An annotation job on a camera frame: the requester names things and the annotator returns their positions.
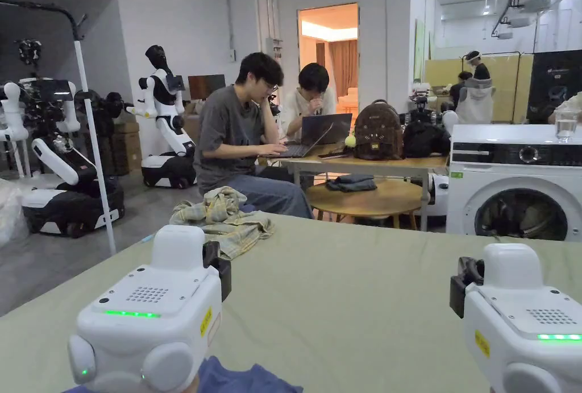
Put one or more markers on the bed with pale green sheet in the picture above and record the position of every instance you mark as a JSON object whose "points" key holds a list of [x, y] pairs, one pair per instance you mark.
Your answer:
{"points": [[345, 302]]}

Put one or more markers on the group of people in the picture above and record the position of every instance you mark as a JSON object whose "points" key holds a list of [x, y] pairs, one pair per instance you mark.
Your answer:
{"points": [[477, 88]]}

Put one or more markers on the blue garment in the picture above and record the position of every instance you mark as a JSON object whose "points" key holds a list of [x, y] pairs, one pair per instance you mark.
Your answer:
{"points": [[245, 379]]}

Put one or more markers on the dark monitor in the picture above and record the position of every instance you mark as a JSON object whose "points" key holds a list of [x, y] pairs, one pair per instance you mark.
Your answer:
{"points": [[207, 87]]}

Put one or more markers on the person's left hand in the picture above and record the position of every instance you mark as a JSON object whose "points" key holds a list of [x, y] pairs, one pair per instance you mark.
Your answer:
{"points": [[195, 385]]}

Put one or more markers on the stack of cartons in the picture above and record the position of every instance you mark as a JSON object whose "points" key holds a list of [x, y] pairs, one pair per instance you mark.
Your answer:
{"points": [[127, 147]]}

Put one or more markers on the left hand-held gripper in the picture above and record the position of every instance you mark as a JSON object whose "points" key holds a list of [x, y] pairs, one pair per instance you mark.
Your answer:
{"points": [[150, 320]]}

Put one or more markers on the yellow plaid shirt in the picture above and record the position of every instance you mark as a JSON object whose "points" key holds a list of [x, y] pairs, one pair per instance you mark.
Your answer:
{"points": [[218, 218]]}

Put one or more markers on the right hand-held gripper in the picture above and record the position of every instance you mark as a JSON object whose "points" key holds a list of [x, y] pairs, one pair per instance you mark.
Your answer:
{"points": [[523, 343]]}

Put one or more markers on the white humanoid robot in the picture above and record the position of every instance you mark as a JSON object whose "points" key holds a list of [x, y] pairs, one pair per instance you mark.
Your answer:
{"points": [[166, 111]]}

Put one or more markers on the white and black wheeled robot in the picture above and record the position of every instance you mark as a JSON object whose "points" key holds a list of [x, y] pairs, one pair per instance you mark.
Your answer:
{"points": [[63, 156]]}

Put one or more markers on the white washing machine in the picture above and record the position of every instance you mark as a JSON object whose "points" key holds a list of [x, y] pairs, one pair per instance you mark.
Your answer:
{"points": [[509, 170]]}

